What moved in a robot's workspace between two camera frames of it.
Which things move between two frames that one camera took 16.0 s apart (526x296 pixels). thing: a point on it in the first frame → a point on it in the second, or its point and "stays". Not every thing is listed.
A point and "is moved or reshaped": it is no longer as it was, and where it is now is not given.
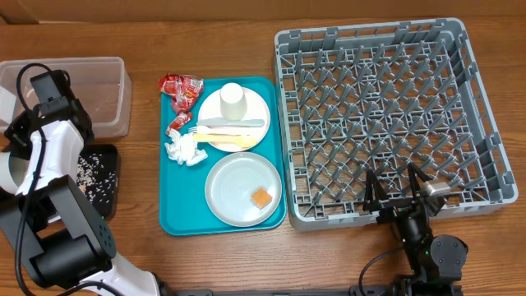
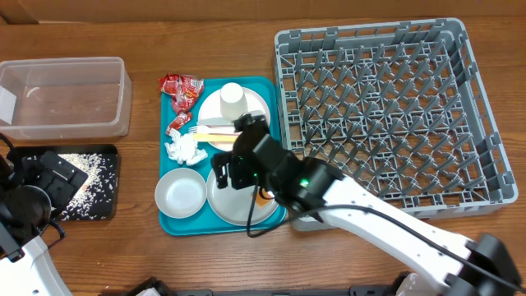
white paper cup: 233,103 stays
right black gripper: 373,191 → 241,173
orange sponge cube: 261,197 stays
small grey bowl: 13,171 is moved or reshaped
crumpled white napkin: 183,148 stays
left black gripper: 16,131 → 62,191
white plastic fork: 224,130 stays
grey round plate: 231,184 stays
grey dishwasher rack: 381,96 stays
